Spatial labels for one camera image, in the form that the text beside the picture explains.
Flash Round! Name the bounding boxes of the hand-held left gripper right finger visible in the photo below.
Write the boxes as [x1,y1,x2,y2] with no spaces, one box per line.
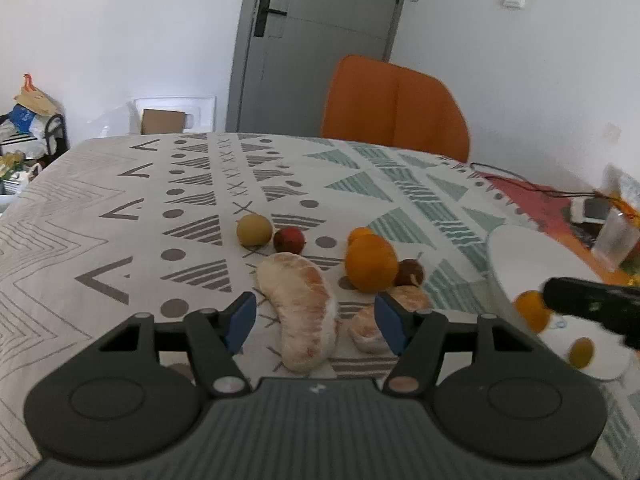
[375,291,543,397]

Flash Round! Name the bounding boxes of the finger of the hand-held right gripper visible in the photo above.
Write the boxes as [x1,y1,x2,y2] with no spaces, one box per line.
[542,276,640,352]

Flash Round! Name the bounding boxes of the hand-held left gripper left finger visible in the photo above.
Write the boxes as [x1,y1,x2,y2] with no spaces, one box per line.
[95,291,258,397]

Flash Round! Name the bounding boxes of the small yellow kumquat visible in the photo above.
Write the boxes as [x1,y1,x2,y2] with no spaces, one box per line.
[569,338,596,370]

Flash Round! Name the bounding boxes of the dark red round fruit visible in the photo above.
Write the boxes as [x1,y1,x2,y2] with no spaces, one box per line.
[395,258,426,288]

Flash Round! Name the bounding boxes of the medium orange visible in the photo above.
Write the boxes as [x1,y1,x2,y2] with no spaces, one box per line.
[515,290,553,333]

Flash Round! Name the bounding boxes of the large peeled pomelo segment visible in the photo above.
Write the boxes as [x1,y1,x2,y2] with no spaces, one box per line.
[255,253,341,374]

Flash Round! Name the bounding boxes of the large orange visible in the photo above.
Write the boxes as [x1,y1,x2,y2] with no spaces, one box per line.
[344,235,399,293]

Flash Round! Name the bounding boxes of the white plate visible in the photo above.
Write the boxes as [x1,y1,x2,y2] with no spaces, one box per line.
[486,225,633,381]

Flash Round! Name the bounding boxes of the yellow-green round fruit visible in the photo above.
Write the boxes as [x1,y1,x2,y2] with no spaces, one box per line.
[236,213,274,247]

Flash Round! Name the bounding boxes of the clear plastic cup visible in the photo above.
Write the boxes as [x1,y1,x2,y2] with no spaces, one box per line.
[592,206,639,272]

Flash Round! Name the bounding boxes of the red orange cloth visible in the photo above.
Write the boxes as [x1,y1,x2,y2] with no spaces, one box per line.
[477,170,640,281]

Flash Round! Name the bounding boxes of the yellow snack packet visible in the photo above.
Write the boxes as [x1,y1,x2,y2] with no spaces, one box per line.
[599,162,640,221]

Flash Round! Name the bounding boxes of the brown cardboard box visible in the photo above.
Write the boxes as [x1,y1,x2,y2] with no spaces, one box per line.
[141,108,187,135]

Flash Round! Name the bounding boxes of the orange chair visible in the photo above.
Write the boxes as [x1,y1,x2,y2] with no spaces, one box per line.
[320,55,472,163]

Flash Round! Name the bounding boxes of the clear plastic bag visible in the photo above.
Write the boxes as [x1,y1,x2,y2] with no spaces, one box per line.
[82,101,137,139]

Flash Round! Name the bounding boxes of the black metal rack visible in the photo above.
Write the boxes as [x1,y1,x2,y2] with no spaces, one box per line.
[44,114,69,157]

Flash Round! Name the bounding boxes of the grey door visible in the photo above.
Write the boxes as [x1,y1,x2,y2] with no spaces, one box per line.
[226,0,414,137]

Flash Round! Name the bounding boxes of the blue white bag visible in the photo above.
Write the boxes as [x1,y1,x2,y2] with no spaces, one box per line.
[11,104,37,133]

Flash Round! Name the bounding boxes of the brown paper bag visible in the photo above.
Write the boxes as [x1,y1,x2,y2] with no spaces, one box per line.
[13,73,59,117]

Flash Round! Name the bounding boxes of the black cable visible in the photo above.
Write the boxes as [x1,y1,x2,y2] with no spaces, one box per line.
[469,162,603,200]

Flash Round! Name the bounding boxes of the black door handle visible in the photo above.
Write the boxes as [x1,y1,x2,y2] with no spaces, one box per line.
[253,0,288,38]

